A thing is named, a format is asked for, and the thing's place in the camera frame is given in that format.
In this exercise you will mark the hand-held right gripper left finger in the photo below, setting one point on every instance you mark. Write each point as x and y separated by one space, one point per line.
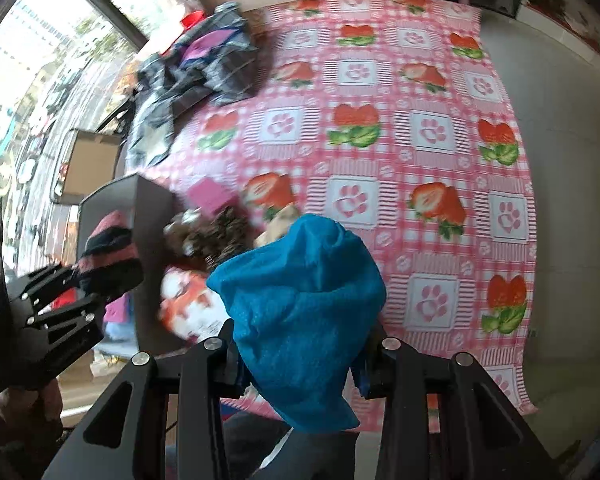
220 360

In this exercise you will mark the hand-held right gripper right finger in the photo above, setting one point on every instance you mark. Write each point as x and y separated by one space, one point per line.
365 377

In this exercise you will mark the open brown cardboard box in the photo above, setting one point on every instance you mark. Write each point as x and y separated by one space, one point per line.
87 165

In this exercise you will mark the red plastic basin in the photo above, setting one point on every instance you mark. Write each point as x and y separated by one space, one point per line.
192 19

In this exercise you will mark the beige sock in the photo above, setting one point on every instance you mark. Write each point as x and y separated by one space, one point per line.
280 222

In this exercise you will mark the red cloth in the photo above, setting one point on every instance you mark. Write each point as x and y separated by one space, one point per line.
67 300

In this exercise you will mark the pink strawberry print tablecloth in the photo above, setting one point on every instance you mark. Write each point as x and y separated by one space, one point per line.
380 160

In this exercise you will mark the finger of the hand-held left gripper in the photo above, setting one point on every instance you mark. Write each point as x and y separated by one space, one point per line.
80 315
45 285

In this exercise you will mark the blue towel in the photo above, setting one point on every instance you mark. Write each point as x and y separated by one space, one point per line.
300 320

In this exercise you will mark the black box with white interior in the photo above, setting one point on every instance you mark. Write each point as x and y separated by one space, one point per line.
152 220

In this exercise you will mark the leopard print scrunchie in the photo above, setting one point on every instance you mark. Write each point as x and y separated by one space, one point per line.
220 240

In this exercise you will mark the pink small pouch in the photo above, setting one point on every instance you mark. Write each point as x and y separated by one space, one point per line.
115 310

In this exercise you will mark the light blue fluffy scrunchie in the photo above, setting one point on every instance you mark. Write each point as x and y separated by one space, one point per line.
116 333

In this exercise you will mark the large pink sponge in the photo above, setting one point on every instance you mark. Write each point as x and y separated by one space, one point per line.
207 195

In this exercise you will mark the pink black striped sock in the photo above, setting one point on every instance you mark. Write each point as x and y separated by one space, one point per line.
111 222

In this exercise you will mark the purple cloth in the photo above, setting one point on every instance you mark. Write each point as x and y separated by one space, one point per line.
200 49

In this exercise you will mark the grey plaid cloth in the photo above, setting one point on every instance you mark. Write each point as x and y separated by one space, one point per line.
220 75

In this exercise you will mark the person's left hand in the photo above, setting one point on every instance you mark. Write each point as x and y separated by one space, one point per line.
25 405

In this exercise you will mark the cartoon print packet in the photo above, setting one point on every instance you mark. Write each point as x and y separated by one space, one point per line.
185 305

